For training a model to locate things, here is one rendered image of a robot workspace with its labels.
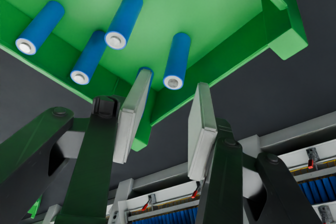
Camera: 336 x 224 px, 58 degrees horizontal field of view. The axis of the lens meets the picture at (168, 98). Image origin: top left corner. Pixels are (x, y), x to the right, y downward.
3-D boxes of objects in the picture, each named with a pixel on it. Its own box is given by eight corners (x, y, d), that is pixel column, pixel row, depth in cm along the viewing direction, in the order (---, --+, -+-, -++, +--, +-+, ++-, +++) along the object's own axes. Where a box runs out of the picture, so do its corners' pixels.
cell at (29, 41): (67, 8, 30) (38, 48, 25) (60, 20, 31) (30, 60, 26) (50, -4, 29) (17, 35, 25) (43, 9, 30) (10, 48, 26)
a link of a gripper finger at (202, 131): (202, 127, 14) (218, 131, 14) (198, 80, 21) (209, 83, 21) (187, 179, 15) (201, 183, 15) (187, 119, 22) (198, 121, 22)
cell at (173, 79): (194, 40, 30) (187, 84, 26) (182, 50, 31) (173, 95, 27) (180, 29, 29) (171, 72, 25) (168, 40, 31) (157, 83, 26)
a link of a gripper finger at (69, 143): (104, 170, 13) (37, 155, 13) (126, 120, 18) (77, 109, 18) (109, 141, 13) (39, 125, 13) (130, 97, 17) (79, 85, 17)
